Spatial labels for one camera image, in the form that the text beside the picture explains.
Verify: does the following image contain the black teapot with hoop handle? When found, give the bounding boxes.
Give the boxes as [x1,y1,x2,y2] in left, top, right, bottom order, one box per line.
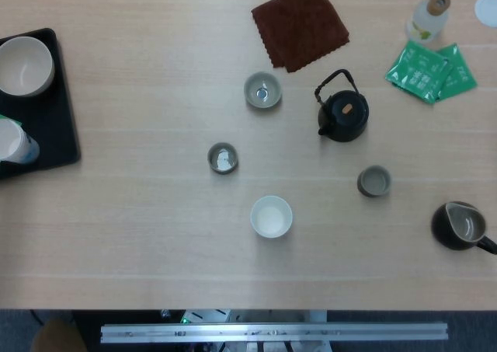
[314,68,370,143]

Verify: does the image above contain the green tea packet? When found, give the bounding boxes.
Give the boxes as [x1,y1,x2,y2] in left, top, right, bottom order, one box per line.
[433,43,478,103]
[384,40,450,105]

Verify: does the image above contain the grey flared tea bowl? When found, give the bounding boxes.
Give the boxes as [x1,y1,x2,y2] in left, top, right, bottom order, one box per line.
[243,71,283,110]

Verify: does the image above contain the brown round cushion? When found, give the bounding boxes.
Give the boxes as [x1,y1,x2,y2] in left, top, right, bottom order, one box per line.
[33,316,89,352]

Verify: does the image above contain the white paper cup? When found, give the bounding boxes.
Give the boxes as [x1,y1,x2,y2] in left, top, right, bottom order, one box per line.
[249,195,294,239]

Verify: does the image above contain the printed paper cup stack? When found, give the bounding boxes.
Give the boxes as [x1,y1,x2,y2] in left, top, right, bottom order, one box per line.
[0,114,41,165]

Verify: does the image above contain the glass bottle with wooden cap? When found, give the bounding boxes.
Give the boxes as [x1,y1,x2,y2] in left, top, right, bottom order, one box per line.
[405,0,452,42]

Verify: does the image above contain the black plastic tray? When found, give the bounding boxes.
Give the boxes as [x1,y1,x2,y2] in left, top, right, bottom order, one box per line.
[0,27,82,180]

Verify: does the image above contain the brown folded cloth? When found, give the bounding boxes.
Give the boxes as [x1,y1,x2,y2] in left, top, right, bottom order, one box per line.
[250,0,352,74]

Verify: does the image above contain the white round lid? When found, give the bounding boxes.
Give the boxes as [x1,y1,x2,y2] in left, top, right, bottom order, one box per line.
[474,0,497,28]

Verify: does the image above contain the dark pitcher with handle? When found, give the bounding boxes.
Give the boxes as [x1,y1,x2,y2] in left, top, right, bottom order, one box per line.
[430,200,497,256]

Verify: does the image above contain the dark cylindrical teacup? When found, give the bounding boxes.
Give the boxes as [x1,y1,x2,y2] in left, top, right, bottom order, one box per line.
[356,165,393,198]
[207,141,240,175]

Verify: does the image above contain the cream bowl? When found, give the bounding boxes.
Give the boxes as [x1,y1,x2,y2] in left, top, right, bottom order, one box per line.
[0,36,56,98]

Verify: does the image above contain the aluminium rail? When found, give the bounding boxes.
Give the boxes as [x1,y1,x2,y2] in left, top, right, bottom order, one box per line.
[99,321,450,344]

